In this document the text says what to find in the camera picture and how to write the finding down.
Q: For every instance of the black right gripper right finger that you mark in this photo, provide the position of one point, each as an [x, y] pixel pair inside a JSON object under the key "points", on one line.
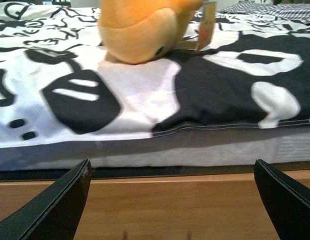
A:
{"points": [[286, 201]]}

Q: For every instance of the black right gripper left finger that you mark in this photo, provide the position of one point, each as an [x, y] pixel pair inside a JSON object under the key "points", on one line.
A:
{"points": [[55, 213]]}

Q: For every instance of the wooden bed frame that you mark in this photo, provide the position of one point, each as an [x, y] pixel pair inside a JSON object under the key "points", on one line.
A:
{"points": [[212, 207]]}

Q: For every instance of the plush toy paper tag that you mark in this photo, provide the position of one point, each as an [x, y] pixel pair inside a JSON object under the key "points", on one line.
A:
{"points": [[207, 24]]}

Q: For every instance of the striped grey pillow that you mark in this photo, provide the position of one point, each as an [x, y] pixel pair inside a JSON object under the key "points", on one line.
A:
{"points": [[294, 12]]}

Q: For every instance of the black and white duvet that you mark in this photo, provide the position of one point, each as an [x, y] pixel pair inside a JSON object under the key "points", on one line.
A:
{"points": [[58, 83]]}

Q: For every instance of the white mattress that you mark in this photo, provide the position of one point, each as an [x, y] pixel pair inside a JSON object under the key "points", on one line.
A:
{"points": [[190, 150]]}

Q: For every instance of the orange plush toy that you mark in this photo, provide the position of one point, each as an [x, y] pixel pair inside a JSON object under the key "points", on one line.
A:
{"points": [[139, 31]]}

